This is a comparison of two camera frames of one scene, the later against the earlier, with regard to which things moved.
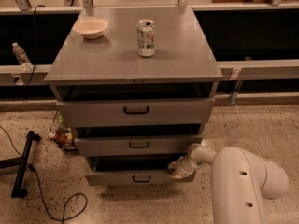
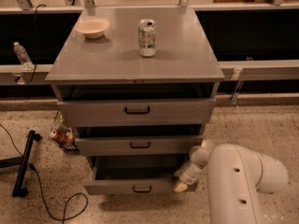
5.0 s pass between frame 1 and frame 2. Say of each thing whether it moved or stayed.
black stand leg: stayed
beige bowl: stayed
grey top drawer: stayed
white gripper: moved
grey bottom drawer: moved
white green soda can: stayed
